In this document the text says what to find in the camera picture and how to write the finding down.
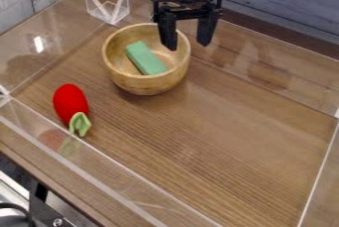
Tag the light wooden bowl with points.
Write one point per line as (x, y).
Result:
(122, 72)

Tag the green rectangular block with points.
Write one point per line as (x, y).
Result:
(142, 58)

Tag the clear acrylic front barrier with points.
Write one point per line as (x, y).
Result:
(113, 196)

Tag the red felt strawberry toy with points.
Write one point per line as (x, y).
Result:
(70, 107)

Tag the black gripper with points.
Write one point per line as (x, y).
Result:
(169, 10)

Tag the clear acrylic corner bracket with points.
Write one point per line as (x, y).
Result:
(106, 11)

